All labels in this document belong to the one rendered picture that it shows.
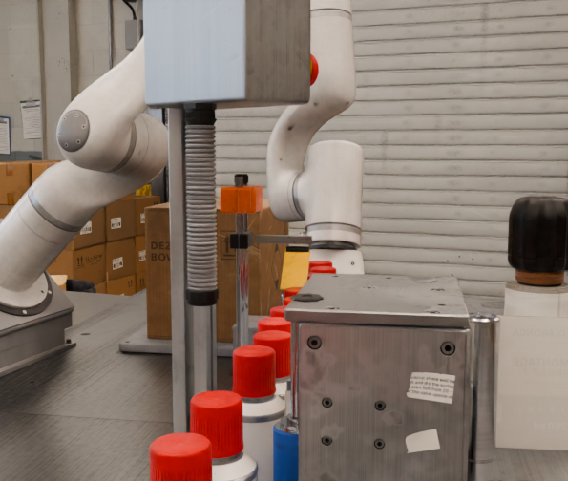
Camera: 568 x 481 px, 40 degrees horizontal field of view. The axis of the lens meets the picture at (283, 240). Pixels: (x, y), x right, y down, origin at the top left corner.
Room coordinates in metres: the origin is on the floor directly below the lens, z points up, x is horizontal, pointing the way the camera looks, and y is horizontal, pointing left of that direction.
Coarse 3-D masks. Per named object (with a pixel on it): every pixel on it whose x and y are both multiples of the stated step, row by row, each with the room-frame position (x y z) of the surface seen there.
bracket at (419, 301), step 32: (320, 288) 0.52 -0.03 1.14; (352, 288) 0.52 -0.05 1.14; (384, 288) 0.52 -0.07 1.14; (416, 288) 0.52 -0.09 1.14; (448, 288) 0.52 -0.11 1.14; (288, 320) 0.46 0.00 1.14; (320, 320) 0.45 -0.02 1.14; (352, 320) 0.45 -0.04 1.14; (384, 320) 0.45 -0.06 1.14; (416, 320) 0.44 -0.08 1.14; (448, 320) 0.44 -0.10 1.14
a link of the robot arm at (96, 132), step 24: (120, 72) 1.32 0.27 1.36; (144, 72) 1.30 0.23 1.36; (96, 96) 1.30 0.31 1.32; (120, 96) 1.29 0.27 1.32; (144, 96) 1.30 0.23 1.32; (72, 120) 1.29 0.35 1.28; (96, 120) 1.28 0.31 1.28; (120, 120) 1.29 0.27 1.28; (72, 144) 1.28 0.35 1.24; (96, 144) 1.28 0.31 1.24; (120, 144) 1.30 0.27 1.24; (96, 168) 1.32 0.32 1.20
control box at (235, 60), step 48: (144, 0) 0.88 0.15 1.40; (192, 0) 0.82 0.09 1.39; (240, 0) 0.77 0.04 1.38; (288, 0) 0.80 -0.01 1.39; (144, 48) 0.88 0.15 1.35; (192, 48) 0.82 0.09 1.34; (240, 48) 0.77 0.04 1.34; (288, 48) 0.80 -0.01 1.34; (192, 96) 0.82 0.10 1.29; (240, 96) 0.77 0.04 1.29; (288, 96) 0.80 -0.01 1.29
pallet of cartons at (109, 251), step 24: (0, 168) 4.57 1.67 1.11; (24, 168) 4.52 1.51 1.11; (0, 192) 4.57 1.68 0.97; (24, 192) 4.52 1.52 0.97; (0, 216) 4.57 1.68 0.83; (96, 216) 4.66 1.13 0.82; (120, 216) 4.92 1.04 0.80; (144, 216) 5.23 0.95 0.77; (72, 240) 4.42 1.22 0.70; (96, 240) 4.65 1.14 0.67; (120, 240) 4.93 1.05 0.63; (144, 240) 5.24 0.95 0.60; (72, 264) 4.42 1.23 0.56; (96, 264) 4.65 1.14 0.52; (120, 264) 4.92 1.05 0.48; (144, 264) 5.23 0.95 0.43; (96, 288) 4.65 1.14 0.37; (120, 288) 4.92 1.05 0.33; (144, 288) 5.22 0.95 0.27
